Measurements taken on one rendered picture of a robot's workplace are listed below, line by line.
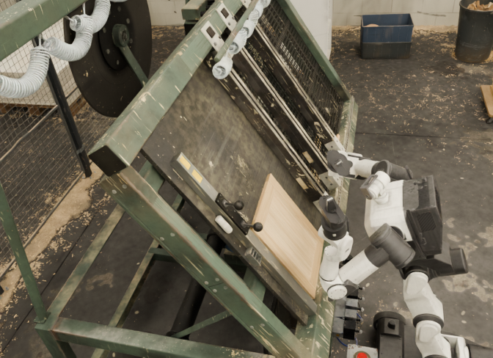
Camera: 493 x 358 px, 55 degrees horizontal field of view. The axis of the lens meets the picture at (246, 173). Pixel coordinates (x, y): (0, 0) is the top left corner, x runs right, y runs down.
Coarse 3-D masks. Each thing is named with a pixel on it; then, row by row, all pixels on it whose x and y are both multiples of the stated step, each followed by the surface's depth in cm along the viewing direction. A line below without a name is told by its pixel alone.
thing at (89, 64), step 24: (144, 0) 254; (120, 24) 227; (144, 24) 257; (96, 48) 214; (144, 48) 259; (72, 72) 200; (96, 72) 216; (120, 72) 237; (144, 72) 261; (96, 96) 218; (120, 96) 239
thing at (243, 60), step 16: (256, 16) 221; (224, 32) 227; (240, 64) 235; (256, 64) 239; (256, 80) 239; (272, 96) 243; (272, 112) 249; (288, 112) 251; (288, 128) 253; (304, 144) 256; (320, 160) 261; (320, 176) 268
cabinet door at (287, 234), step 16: (272, 176) 223; (272, 192) 218; (272, 208) 214; (288, 208) 225; (272, 224) 209; (288, 224) 220; (304, 224) 232; (272, 240) 204; (288, 240) 215; (304, 240) 227; (320, 240) 239; (288, 256) 210; (304, 256) 222; (320, 256) 233; (288, 272) 207; (304, 272) 216; (304, 288) 212
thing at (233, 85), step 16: (240, 32) 203; (208, 64) 213; (224, 80) 217; (240, 80) 220; (240, 96) 220; (256, 112) 224; (256, 128) 230; (272, 128) 229; (272, 144) 233; (288, 144) 237; (288, 160) 237; (304, 176) 241; (320, 192) 246; (320, 208) 252
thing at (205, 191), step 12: (180, 156) 172; (180, 168) 171; (192, 168) 174; (192, 180) 174; (204, 180) 177; (204, 192) 176; (216, 192) 181; (216, 204) 179; (240, 240) 188; (252, 240) 189; (264, 252) 192; (264, 264) 194; (276, 264) 196; (276, 276) 197; (288, 276) 200; (288, 288) 200; (300, 288) 204; (300, 300) 203; (312, 300) 208; (312, 312) 207
